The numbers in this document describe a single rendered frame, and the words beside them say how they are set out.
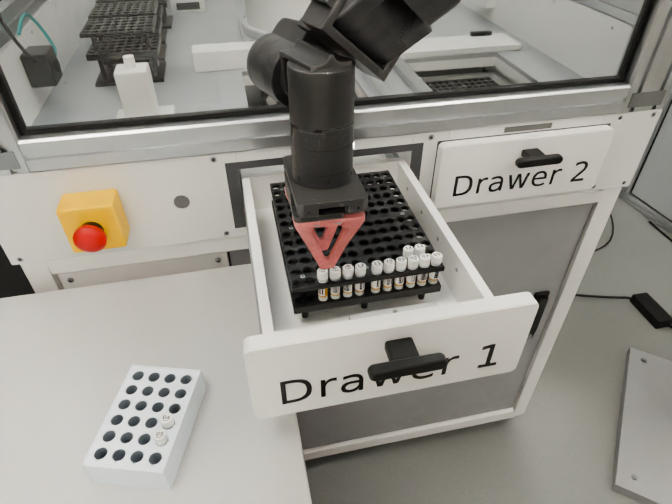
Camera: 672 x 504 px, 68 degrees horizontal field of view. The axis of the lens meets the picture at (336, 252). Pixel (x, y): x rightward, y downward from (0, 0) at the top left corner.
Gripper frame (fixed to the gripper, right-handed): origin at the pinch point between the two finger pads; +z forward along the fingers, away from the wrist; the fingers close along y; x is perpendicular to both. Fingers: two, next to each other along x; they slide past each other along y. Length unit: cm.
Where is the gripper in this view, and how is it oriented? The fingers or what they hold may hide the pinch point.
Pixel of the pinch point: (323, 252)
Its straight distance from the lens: 52.5
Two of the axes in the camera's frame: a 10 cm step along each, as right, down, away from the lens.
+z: 0.0, 8.1, 5.9
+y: -2.1, -5.8, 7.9
